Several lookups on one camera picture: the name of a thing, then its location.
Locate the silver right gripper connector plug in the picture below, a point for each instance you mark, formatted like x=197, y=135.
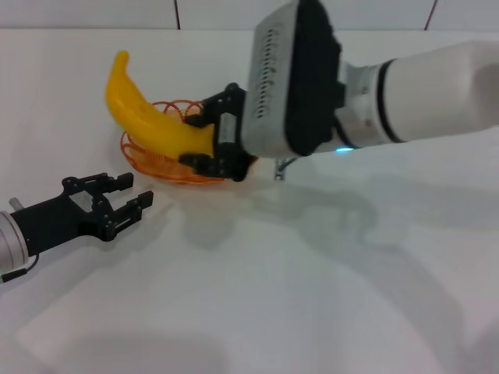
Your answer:
x=281, y=169

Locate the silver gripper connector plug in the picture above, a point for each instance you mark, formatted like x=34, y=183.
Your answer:
x=15, y=204
x=281, y=169

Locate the yellow banana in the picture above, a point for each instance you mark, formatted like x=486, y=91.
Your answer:
x=156, y=124

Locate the orange woven plastic basket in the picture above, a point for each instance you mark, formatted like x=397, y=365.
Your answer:
x=163, y=171

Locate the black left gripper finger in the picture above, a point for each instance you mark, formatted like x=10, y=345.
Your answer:
x=138, y=204
x=122, y=182

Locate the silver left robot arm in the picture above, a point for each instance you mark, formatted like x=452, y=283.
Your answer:
x=11, y=245

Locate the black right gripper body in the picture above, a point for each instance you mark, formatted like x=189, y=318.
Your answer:
x=230, y=148

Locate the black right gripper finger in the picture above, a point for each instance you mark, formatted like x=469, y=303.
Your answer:
x=197, y=120
x=199, y=163

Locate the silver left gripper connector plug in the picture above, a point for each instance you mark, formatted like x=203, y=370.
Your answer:
x=15, y=204

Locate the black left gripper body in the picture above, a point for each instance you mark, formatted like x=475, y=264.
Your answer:
x=50, y=226

